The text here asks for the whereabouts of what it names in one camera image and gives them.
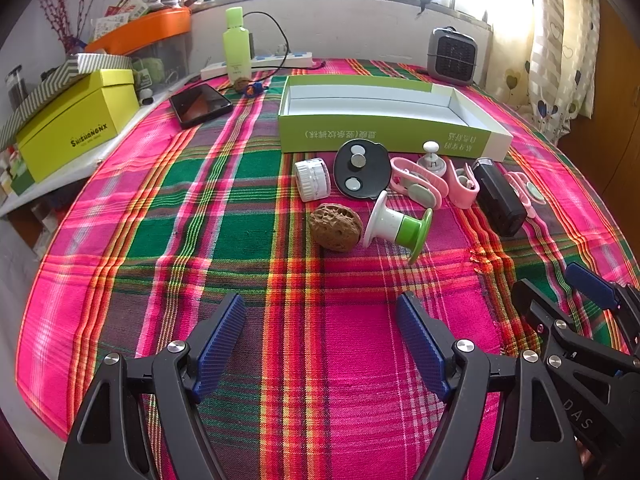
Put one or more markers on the small brown walnut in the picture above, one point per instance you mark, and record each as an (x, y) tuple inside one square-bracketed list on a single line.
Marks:
[(241, 84)]

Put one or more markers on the blue orange keychain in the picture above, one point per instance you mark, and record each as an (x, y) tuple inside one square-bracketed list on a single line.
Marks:
[(254, 89)]

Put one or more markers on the orange storage bin lid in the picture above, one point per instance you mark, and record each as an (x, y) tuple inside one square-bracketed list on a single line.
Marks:
[(143, 32)]

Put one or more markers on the black smartphone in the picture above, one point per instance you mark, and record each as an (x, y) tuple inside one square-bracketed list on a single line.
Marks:
[(195, 105)]

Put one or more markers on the heart pattern curtain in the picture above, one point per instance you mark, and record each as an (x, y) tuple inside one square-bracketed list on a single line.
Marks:
[(543, 60)]

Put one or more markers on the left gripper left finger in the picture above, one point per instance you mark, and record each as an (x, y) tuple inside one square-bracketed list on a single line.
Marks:
[(110, 436)]

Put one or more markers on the white bedside shelf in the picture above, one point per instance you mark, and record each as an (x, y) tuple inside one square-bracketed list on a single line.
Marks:
[(85, 165)]

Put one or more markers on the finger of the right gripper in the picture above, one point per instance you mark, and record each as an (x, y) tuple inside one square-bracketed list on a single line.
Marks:
[(597, 385), (621, 300)]

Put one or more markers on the pink curved clip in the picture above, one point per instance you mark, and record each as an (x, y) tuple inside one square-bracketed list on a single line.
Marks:
[(462, 184)]

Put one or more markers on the clear plastic storage bin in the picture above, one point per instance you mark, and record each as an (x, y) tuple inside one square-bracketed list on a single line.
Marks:
[(161, 64)]

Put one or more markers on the white ribbed jar cap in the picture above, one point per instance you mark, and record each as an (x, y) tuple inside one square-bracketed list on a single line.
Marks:
[(312, 179)]

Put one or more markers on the green white cardboard box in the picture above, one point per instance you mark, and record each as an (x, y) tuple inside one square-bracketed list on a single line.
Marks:
[(319, 113)]

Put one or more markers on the black rectangular device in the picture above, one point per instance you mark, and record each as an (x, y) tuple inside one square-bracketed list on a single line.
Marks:
[(497, 199)]

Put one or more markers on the striped grey gift box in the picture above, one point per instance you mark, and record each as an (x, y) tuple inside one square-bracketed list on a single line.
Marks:
[(76, 66)]

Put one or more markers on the red dried branches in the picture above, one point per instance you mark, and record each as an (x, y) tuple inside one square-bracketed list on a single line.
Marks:
[(57, 14)]

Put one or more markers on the plaid pink green bedsheet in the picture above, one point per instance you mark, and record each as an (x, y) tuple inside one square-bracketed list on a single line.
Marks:
[(320, 384)]

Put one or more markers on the black oval disc holder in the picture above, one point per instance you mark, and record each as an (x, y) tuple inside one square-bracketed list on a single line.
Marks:
[(361, 169)]

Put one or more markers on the large brown walnut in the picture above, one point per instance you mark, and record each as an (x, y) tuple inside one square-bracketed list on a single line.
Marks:
[(335, 227)]

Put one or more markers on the yellow shoebox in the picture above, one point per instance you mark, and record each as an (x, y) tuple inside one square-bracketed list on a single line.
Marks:
[(92, 111)]

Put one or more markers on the green white spool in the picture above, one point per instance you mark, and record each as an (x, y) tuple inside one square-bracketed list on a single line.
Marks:
[(392, 225)]

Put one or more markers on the white power strip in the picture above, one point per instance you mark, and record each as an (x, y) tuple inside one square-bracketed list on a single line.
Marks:
[(263, 62)]

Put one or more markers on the green lotion bottle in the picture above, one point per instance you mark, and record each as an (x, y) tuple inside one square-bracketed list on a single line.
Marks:
[(236, 41)]

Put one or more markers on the grey small space heater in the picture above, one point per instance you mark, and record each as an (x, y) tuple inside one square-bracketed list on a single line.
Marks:
[(451, 56)]

